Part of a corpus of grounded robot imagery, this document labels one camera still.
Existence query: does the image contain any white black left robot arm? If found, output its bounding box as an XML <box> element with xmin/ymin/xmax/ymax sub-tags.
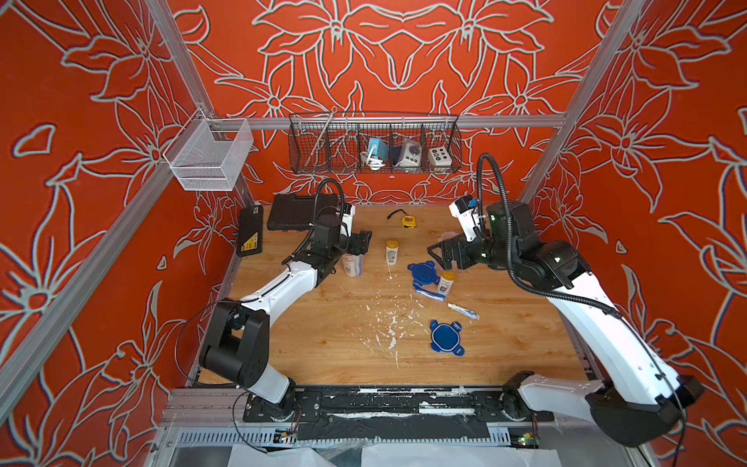
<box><xmin>198</xmin><ymin>205</ymin><xmax>373</xmax><ymax>416</ymax></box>

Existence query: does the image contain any white wire basket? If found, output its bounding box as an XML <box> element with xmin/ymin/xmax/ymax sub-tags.
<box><xmin>165</xmin><ymin>119</ymin><xmax>254</xmax><ymax>192</ymax></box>

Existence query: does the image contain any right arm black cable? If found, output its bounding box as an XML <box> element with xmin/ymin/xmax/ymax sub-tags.
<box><xmin>475</xmin><ymin>153</ymin><xmax>690</xmax><ymax>451</ymax></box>

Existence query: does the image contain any white bottle yellow cap right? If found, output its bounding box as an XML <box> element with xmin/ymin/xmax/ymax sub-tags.
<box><xmin>438</xmin><ymin>272</ymin><xmax>456</xmax><ymax>296</ymax></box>

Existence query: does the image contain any black box yellow label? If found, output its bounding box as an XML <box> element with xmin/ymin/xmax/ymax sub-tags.
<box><xmin>235</xmin><ymin>205</ymin><xmax>264</xmax><ymax>258</ymax></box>

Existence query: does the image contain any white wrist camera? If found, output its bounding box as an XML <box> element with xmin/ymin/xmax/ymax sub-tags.
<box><xmin>449</xmin><ymin>195</ymin><xmax>484</xmax><ymax>242</ymax></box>
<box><xmin>342</xmin><ymin>202</ymin><xmax>355</xmax><ymax>237</ymax></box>

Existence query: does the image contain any yellow tape measure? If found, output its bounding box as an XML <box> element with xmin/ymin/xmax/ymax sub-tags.
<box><xmin>387</xmin><ymin>208</ymin><xmax>417</xmax><ymax>229</ymax></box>

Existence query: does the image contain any blue container lid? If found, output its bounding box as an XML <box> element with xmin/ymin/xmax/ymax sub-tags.
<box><xmin>429</xmin><ymin>320</ymin><xmax>465</xmax><ymax>357</ymax></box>
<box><xmin>408</xmin><ymin>261</ymin><xmax>440</xmax><ymax>287</ymax></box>

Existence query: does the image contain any white bottle yellow cap back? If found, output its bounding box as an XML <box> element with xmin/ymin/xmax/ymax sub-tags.
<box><xmin>385</xmin><ymin>239</ymin><xmax>400</xmax><ymax>266</ymax></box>

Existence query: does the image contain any clear plastic container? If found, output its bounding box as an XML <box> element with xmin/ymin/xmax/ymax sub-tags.
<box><xmin>340</xmin><ymin>253</ymin><xmax>365</xmax><ymax>277</ymax></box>
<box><xmin>439</xmin><ymin>232</ymin><xmax>459</xmax><ymax>242</ymax></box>

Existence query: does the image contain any small toothpaste tube right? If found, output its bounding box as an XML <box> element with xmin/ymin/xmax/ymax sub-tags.
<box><xmin>447</xmin><ymin>303</ymin><xmax>480</xmax><ymax>320</ymax></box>

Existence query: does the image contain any white bottle yellow cap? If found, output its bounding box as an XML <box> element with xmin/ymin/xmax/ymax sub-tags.
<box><xmin>385</xmin><ymin>239</ymin><xmax>400</xmax><ymax>266</ymax></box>
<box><xmin>438</xmin><ymin>272</ymin><xmax>456</xmax><ymax>296</ymax></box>

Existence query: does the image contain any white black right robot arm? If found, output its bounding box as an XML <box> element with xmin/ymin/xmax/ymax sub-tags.
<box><xmin>428</xmin><ymin>196</ymin><xmax>704</xmax><ymax>448</ymax></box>

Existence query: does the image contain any blue white device in basket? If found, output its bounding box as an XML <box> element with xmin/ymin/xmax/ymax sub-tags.
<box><xmin>360</xmin><ymin>138</ymin><xmax>389</xmax><ymax>171</ymax></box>

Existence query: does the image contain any grey white device in basket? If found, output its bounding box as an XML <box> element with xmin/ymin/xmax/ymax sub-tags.
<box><xmin>389</xmin><ymin>139</ymin><xmax>422</xmax><ymax>170</ymax></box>

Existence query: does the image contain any blue container lid front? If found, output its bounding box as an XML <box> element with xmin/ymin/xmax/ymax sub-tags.
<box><xmin>429</xmin><ymin>320</ymin><xmax>465</xmax><ymax>357</ymax></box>

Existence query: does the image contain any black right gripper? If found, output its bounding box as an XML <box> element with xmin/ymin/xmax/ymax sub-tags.
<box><xmin>424</xmin><ymin>232</ymin><xmax>519</xmax><ymax>274</ymax></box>

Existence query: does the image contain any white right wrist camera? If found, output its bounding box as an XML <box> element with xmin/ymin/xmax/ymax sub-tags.
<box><xmin>449</xmin><ymin>195</ymin><xmax>484</xmax><ymax>242</ymax></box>

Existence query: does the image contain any black wire wall basket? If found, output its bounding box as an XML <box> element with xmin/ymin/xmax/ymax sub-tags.
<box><xmin>288</xmin><ymin>110</ymin><xmax>463</xmax><ymax>175</ymax></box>

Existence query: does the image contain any black tool case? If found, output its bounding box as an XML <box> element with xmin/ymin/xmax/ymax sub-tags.
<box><xmin>267</xmin><ymin>194</ymin><xmax>338</xmax><ymax>232</ymax></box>

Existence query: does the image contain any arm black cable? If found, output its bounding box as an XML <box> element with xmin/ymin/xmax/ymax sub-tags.
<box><xmin>173</xmin><ymin>177</ymin><xmax>346</xmax><ymax>456</ymax></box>
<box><xmin>475</xmin><ymin>153</ymin><xmax>690</xmax><ymax>451</ymax></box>

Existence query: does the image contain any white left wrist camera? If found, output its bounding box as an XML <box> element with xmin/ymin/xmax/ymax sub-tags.
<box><xmin>342</xmin><ymin>202</ymin><xmax>355</xmax><ymax>237</ymax></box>

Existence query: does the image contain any blue container lid back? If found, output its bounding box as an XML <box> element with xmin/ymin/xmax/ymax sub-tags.
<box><xmin>408</xmin><ymin>261</ymin><xmax>440</xmax><ymax>287</ymax></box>

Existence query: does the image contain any blue toothbrush case back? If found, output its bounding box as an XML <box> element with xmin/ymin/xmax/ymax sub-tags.
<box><xmin>414</xmin><ymin>287</ymin><xmax>447</xmax><ymax>302</ymax></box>

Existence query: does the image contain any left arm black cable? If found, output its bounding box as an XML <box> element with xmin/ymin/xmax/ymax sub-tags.
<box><xmin>173</xmin><ymin>177</ymin><xmax>346</xmax><ymax>456</ymax></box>

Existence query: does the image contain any white button box in basket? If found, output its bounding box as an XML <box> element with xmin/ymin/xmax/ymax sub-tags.
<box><xmin>428</xmin><ymin>146</ymin><xmax>452</xmax><ymax>173</ymax></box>

